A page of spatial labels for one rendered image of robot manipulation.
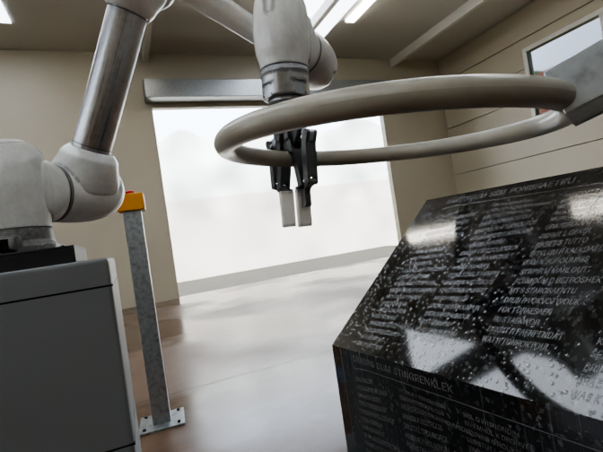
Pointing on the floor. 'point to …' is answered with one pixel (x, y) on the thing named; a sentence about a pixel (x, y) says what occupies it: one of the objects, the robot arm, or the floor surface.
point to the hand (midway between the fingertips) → (295, 209)
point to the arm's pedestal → (65, 361)
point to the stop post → (147, 320)
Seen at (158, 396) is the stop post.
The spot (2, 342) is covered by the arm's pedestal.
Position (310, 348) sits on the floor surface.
